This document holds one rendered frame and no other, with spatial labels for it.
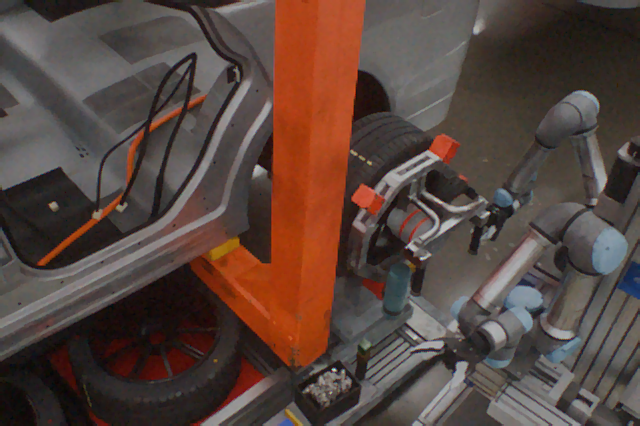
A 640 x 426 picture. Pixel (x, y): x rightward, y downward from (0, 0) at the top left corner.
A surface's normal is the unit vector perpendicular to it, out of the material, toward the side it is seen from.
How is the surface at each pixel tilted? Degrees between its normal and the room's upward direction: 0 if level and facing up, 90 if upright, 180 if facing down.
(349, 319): 0
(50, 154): 55
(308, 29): 90
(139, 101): 6
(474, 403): 0
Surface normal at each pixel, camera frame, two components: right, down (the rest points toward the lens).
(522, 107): 0.06, -0.74
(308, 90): -0.74, 0.42
